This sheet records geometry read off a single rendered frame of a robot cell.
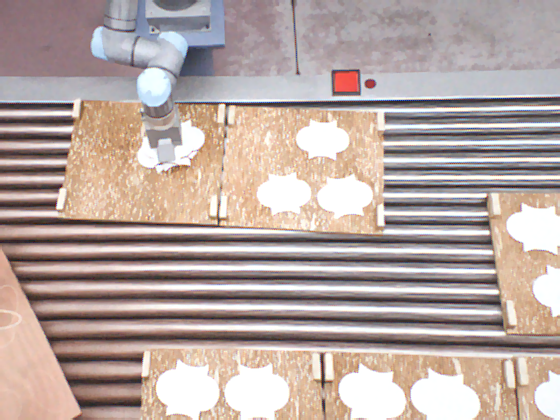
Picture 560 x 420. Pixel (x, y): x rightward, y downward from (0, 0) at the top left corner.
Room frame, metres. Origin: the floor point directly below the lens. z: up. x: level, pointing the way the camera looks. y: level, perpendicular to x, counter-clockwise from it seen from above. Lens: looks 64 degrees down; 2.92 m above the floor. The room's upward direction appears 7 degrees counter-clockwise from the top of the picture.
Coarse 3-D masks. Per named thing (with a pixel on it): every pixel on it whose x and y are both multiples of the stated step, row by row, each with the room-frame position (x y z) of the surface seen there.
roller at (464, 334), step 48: (48, 336) 0.60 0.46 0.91; (96, 336) 0.58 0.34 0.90; (144, 336) 0.56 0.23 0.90; (192, 336) 0.55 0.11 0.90; (240, 336) 0.53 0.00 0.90; (288, 336) 0.52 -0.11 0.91; (336, 336) 0.50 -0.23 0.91; (384, 336) 0.49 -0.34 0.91; (432, 336) 0.48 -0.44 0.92; (480, 336) 0.47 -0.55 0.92; (528, 336) 0.46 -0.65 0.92
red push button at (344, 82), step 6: (354, 72) 1.21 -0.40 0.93; (336, 78) 1.20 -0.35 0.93; (342, 78) 1.20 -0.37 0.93; (348, 78) 1.20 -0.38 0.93; (354, 78) 1.19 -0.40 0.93; (336, 84) 1.18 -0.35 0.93; (342, 84) 1.18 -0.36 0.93; (348, 84) 1.18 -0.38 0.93; (354, 84) 1.17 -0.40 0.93; (336, 90) 1.16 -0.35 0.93; (342, 90) 1.16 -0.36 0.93; (348, 90) 1.16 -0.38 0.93; (354, 90) 1.16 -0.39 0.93
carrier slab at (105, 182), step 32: (96, 128) 1.14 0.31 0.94; (128, 128) 1.13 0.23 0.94; (224, 128) 1.09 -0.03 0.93; (96, 160) 1.04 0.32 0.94; (128, 160) 1.03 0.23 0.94; (192, 160) 1.00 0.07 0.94; (96, 192) 0.95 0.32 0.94; (128, 192) 0.94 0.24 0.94; (160, 192) 0.92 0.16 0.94; (192, 192) 0.91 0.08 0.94; (192, 224) 0.83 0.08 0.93
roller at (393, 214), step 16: (0, 208) 0.95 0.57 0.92; (16, 208) 0.94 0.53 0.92; (32, 208) 0.93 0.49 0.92; (48, 208) 0.93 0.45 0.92; (384, 208) 0.81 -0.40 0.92; (400, 208) 0.80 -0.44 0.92; (416, 208) 0.80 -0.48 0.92; (432, 208) 0.79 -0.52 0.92; (448, 208) 0.79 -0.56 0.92; (464, 208) 0.78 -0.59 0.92; (480, 208) 0.78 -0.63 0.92
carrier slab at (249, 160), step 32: (256, 128) 1.08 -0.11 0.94; (288, 128) 1.06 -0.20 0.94; (352, 128) 1.04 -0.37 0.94; (256, 160) 0.98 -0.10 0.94; (288, 160) 0.97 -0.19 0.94; (320, 160) 0.96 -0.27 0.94; (352, 160) 0.94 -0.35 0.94; (224, 192) 0.90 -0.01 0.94; (256, 192) 0.89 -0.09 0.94; (224, 224) 0.81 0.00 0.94; (256, 224) 0.80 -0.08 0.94; (288, 224) 0.79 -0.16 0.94; (320, 224) 0.78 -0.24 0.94; (352, 224) 0.77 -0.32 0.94
